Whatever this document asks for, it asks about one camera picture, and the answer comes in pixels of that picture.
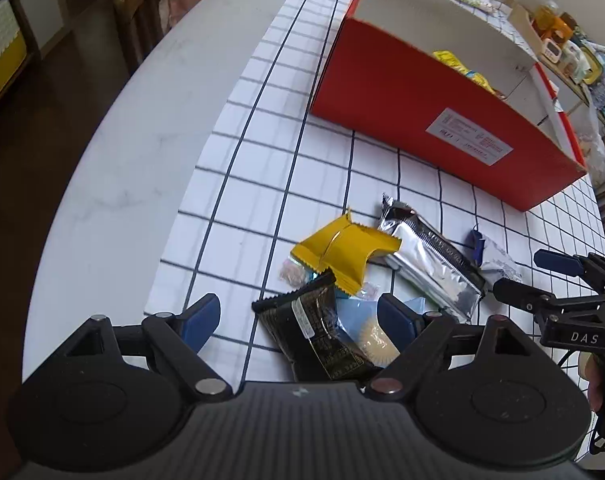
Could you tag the silver foil snack packet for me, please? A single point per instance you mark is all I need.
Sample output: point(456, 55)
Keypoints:
point(432, 265)

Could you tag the orange juice bottle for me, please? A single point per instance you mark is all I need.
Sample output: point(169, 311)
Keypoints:
point(542, 5)

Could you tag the small white timer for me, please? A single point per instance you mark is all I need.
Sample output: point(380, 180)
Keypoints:
point(551, 50)

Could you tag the small clear snack packet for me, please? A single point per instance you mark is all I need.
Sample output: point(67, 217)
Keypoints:
point(295, 272)

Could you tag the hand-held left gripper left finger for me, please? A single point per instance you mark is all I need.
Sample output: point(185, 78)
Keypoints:
point(202, 317)

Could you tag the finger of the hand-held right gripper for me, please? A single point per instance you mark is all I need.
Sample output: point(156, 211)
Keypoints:
point(557, 261)
point(517, 291)

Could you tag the small gold snack packet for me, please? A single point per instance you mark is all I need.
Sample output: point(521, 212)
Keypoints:
point(482, 82)

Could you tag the white yellow storage bin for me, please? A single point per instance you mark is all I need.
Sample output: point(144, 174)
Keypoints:
point(2, 55)

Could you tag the person's right hand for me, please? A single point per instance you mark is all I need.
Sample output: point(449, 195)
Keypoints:
point(594, 382)

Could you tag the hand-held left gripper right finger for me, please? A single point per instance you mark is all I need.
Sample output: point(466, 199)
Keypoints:
point(397, 320)

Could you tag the yellow green snack packet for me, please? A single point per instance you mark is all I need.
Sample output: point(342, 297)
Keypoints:
point(452, 60)

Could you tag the red cardboard box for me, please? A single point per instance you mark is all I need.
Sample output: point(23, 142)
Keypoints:
point(382, 85)

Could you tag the black snack packet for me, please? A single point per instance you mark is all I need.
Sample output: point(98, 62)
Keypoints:
point(312, 330)

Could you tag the white blue snack packet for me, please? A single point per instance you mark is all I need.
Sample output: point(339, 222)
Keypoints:
point(499, 265)

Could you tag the yellow bag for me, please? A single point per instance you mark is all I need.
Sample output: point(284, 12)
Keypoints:
point(597, 62)

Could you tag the white plastic bag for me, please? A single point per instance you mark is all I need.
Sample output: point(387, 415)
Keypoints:
point(594, 145)

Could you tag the white checked tablecloth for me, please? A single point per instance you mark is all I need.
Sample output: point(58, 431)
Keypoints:
point(262, 160)

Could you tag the light blue snack packet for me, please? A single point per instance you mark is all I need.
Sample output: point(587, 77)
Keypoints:
point(360, 317)

